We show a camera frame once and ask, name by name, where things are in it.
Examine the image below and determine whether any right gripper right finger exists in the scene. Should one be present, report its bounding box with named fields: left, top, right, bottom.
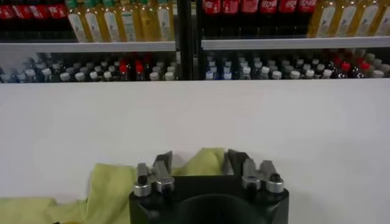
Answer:
left=223, top=149, right=285, bottom=195

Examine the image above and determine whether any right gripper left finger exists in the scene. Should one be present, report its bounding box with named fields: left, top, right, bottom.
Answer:
left=132, top=150, right=176, bottom=198

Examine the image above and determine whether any white shelf board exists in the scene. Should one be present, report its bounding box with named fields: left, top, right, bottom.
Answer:
left=200, top=35, right=390, bottom=51
left=0, top=41, right=177, bottom=54

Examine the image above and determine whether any green cap yellow tea bottle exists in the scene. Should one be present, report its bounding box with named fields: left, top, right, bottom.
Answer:
left=83, top=0, right=106, bottom=43
left=120, top=0, right=140, bottom=43
left=102, top=0, right=122, bottom=43
left=330, top=0, right=357, bottom=38
left=307, top=0, right=336, bottom=38
left=157, top=0, right=176, bottom=41
left=370, top=0, right=390, bottom=37
left=138, top=0, right=159, bottom=42
left=350, top=0, right=378, bottom=38
left=65, top=0, right=89, bottom=43

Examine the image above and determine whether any small red cap cola bottle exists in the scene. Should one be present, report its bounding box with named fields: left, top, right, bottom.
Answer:
left=340, top=61, right=352, bottom=79
left=135, top=62, right=146, bottom=82
left=118, top=62, right=129, bottom=82
left=359, top=60, right=372, bottom=79

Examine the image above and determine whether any light green t-shirt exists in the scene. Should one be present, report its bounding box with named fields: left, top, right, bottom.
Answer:
left=0, top=147, right=228, bottom=224

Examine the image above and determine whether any black frame drinks cabinet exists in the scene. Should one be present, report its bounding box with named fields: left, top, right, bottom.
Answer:
left=191, top=0, right=390, bottom=82
left=0, top=0, right=191, bottom=83

